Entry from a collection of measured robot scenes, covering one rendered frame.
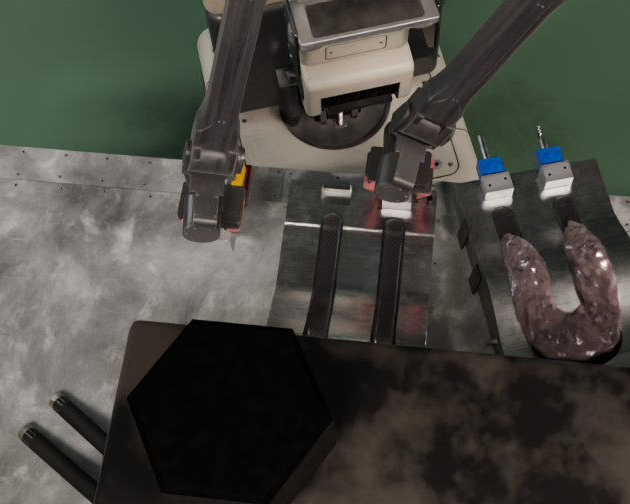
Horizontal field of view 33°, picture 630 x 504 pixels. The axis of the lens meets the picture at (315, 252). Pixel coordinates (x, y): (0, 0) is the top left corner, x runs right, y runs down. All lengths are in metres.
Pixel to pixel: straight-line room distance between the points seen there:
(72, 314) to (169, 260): 0.20
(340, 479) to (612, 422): 0.14
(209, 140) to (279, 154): 1.12
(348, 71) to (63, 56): 1.32
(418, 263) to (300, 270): 0.20
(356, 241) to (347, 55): 0.45
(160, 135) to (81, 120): 0.24
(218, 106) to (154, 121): 1.59
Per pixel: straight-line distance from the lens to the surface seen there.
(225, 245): 1.80
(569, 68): 3.16
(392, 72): 2.14
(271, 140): 2.66
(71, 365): 1.91
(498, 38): 1.50
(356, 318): 1.76
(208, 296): 1.91
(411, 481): 0.55
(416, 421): 0.56
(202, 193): 1.59
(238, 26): 1.40
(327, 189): 1.91
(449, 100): 1.58
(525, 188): 1.94
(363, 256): 1.83
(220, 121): 1.50
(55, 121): 3.14
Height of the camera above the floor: 2.54
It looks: 64 degrees down
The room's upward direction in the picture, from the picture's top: 6 degrees counter-clockwise
